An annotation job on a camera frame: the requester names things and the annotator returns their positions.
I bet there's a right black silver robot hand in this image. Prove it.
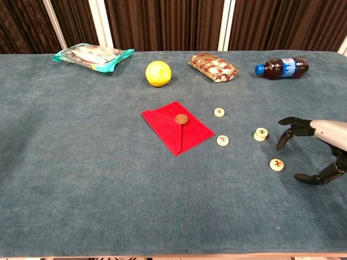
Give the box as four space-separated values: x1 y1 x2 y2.
275 116 347 186

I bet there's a cola bottle with blue cap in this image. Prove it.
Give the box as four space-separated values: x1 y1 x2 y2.
254 56 310 80

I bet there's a gold red snack packet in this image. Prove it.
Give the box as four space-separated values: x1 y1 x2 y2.
188 53 239 83

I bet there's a red envelope with wax seal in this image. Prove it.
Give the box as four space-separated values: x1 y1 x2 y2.
140 101 216 157

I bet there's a yellow lemon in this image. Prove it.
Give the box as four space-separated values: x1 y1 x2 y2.
145 60 172 88

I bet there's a dark brown curtain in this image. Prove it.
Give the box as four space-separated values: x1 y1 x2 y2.
0 0 347 55

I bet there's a teal clear snack bag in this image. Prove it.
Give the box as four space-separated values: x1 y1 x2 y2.
52 42 136 73

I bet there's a teal table cloth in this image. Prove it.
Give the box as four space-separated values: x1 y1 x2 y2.
0 50 347 258

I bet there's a slim grey metal pole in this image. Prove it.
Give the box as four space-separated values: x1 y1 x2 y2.
43 0 68 51

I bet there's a white frame pole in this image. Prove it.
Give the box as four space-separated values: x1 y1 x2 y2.
337 35 347 55
88 0 114 49
217 0 236 52

